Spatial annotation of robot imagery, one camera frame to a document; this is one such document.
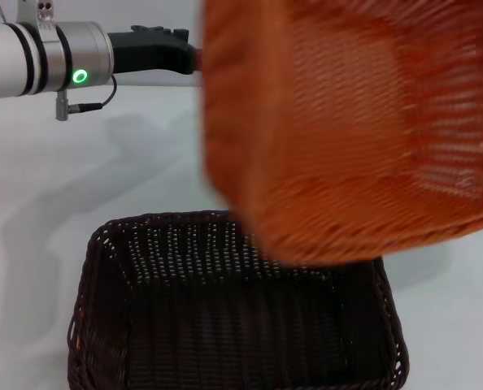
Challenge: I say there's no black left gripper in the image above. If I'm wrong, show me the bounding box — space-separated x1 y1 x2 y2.
106 24 204 77

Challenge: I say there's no orange woven basket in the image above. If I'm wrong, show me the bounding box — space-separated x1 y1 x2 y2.
198 0 483 266

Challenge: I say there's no dark brown woven basket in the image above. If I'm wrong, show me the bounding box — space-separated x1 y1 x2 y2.
65 208 411 390

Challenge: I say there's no thin grey gripper cable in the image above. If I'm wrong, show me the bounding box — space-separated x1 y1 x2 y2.
54 75 119 122

